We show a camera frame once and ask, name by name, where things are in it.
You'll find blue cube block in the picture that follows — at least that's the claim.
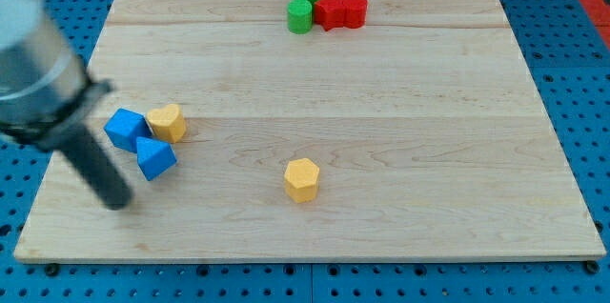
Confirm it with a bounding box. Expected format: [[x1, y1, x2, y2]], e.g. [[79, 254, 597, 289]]
[[104, 109, 153, 152]]

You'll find blue triangle block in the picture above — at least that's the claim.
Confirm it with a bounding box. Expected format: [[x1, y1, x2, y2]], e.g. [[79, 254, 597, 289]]
[[136, 137, 177, 181]]

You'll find yellow heart block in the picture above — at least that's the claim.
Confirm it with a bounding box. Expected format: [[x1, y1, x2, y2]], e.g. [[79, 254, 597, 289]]
[[145, 103, 187, 144]]

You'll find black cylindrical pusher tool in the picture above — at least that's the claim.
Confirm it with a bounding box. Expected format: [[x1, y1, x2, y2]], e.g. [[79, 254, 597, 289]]
[[59, 123, 132, 211]]

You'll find green cylinder block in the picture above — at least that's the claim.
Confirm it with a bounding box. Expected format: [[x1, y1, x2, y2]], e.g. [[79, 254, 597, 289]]
[[287, 0, 313, 34]]

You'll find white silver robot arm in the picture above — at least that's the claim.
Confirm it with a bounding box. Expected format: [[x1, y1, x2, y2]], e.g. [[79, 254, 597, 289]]
[[1, 0, 112, 151]]

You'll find red star block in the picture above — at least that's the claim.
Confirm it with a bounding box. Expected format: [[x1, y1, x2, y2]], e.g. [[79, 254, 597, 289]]
[[314, 0, 345, 31]]

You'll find red cylinder block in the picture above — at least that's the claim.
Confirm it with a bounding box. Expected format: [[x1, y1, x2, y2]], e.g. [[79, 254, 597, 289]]
[[342, 0, 368, 29]]

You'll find yellow hexagon block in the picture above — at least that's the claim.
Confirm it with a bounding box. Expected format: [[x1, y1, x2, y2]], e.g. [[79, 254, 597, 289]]
[[284, 158, 320, 203]]

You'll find light wooden board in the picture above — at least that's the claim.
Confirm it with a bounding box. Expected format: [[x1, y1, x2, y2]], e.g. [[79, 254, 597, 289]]
[[14, 0, 606, 264]]

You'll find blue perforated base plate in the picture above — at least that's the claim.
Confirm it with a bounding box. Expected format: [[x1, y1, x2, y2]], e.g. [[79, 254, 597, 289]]
[[1, 0, 609, 302]]

